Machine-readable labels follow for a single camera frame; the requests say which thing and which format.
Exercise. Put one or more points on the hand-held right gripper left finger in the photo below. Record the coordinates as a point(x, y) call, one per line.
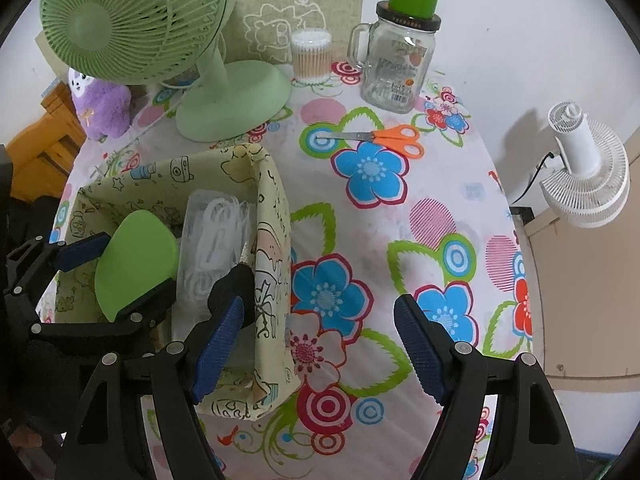
point(220, 345)

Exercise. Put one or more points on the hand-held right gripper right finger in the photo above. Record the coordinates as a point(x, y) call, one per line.
point(420, 345)

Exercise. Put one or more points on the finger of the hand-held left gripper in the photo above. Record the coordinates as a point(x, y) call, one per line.
point(145, 305)
point(82, 252)

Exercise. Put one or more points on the green round disc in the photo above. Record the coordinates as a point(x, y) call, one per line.
point(135, 260)

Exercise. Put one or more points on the yellow-green fabric storage box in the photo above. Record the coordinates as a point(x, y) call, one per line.
point(272, 240)

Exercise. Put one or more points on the person's left hand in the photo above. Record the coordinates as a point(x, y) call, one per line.
point(45, 385)

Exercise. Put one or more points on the wooden chair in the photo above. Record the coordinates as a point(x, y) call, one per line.
point(45, 160)

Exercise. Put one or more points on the purple plush toy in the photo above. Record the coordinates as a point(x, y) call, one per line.
point(105, 110)

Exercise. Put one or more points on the small black box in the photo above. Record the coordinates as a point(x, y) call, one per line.
point(522, 216)

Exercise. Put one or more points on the beige wooden cabinet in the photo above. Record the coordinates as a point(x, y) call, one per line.
point(585, 310)

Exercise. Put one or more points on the white clip fan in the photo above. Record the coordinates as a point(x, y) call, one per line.
point(585, 185)

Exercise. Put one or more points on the green desk fan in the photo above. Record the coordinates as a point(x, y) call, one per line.
point(125, 20)

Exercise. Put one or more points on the glass jar mug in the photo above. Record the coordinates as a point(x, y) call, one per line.
point(395, 70)

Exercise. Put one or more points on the clear cotton swab jar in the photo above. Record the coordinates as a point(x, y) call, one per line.
point(311, 60)

